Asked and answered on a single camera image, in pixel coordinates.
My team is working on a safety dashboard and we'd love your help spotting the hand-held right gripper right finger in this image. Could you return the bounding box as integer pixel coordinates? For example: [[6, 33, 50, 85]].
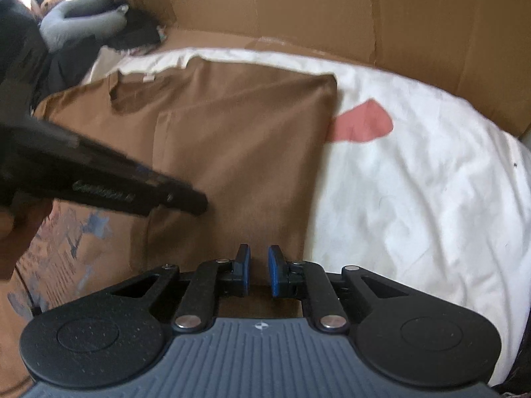
[[267, 244, 409, 334]]

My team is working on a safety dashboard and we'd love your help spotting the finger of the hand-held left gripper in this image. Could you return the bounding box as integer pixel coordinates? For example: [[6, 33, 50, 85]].
[[137, 166, 208, 216]]

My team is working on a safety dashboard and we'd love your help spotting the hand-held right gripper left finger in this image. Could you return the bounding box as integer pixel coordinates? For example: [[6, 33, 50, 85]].
[[110, 244, 252, 334]]

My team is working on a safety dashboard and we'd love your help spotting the brown t-shirt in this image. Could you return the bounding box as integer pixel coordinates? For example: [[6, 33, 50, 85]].
[[0, 58, 338, 394]]

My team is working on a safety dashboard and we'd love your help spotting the dark grey garment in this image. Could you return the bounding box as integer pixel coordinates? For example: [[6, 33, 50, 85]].
[[0, 0, 50, 112]]

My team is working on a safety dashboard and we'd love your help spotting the light grey sweatshirt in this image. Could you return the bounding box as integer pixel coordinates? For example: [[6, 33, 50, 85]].
[[39, 0, 129, 48]]

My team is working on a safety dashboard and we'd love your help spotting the black garment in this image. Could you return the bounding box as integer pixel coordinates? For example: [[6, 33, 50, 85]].
[[47, 8, 162, 88]]

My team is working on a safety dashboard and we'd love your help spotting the white printed bedsheet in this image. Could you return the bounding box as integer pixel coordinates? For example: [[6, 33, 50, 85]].
[[89, 47, 531, 386]]

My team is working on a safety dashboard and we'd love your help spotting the brown plush toy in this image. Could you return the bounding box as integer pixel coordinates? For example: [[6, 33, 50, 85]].
[[31, 0, 67, 17]]

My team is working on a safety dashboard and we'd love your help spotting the brown cardboard sheet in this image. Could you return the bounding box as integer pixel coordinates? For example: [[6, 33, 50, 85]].
[[95, 0, 531, 137]]

